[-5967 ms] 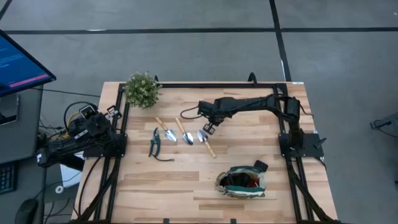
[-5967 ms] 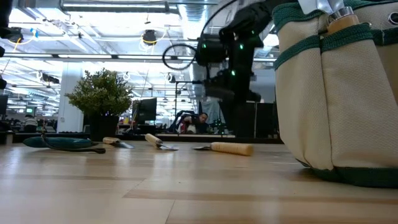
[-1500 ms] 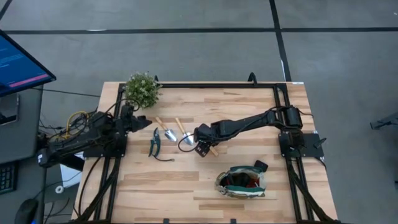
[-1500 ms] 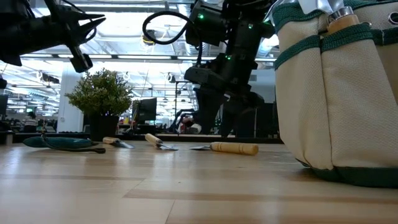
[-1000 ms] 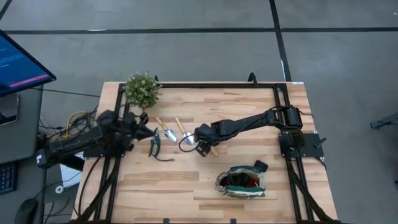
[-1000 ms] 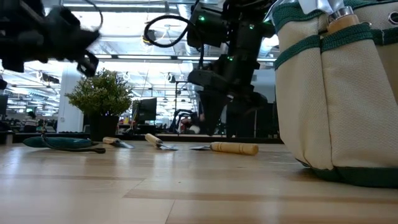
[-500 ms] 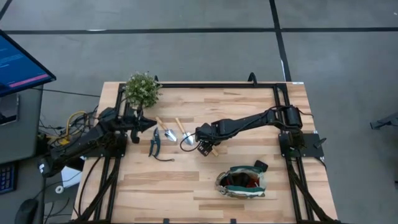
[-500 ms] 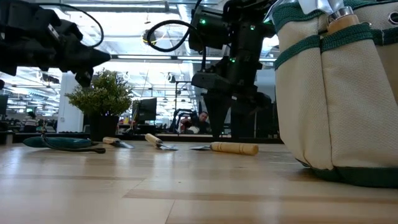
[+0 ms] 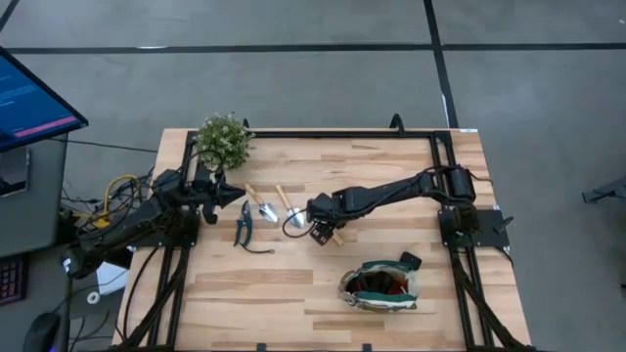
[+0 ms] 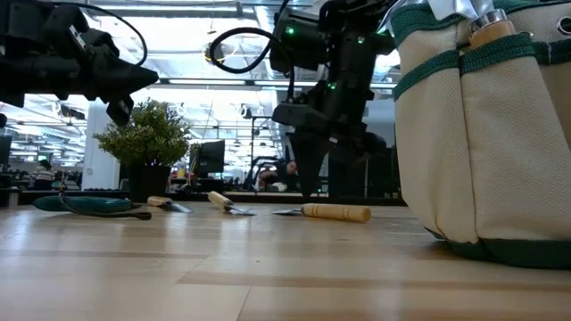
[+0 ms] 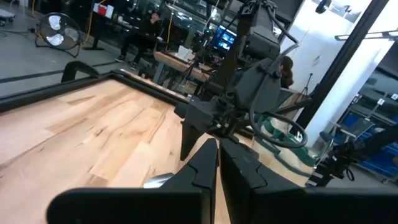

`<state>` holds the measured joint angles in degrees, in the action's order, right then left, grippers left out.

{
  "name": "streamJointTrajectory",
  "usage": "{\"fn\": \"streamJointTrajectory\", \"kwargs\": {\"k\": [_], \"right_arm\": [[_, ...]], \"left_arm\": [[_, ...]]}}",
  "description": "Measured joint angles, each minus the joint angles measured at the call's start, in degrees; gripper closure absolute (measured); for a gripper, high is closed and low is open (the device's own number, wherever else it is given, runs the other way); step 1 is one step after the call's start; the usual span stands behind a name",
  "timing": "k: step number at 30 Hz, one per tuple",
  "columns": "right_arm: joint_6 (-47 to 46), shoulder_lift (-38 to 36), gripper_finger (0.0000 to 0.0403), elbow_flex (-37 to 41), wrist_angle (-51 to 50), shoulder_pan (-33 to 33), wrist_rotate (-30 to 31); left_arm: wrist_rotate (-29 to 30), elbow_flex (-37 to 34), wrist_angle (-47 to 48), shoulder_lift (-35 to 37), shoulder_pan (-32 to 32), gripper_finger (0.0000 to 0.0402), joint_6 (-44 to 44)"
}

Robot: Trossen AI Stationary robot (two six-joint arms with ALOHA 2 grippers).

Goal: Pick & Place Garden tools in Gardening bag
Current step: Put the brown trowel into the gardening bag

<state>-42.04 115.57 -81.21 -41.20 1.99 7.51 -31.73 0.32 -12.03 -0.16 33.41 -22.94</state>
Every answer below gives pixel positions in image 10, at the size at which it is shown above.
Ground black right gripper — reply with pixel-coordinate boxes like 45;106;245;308
271;39;388;200

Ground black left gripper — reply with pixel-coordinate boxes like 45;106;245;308
44;4;160;128

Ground wooden-handled steel hand trowel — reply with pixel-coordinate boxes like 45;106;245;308
270;202;373;225
146;195;194;215
426;0;518;50
207;190;258;218

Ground cream green-trimmed gardening bag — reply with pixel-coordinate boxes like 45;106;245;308
377;0;571;271

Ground person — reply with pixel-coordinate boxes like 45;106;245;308
267;159;304;193
31;159;57;192

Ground black cabinet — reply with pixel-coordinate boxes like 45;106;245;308
327;144;405;198

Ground green potted plant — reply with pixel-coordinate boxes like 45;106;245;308
92;98;192;204

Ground black desktop monitor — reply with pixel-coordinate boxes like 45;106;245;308
195;139;227;176

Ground dark monitor screen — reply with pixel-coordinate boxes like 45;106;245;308
0;135;13;167

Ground black metal stand frame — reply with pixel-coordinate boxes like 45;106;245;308
249;114;295;193

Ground black aluminium table frame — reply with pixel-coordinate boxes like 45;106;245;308
0;189;408;208

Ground black ceiling camera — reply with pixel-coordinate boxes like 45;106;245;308
203;41;229;67

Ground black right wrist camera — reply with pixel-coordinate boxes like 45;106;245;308
269;6;332;75

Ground black camera cable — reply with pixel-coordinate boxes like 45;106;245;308
208;26;298;111

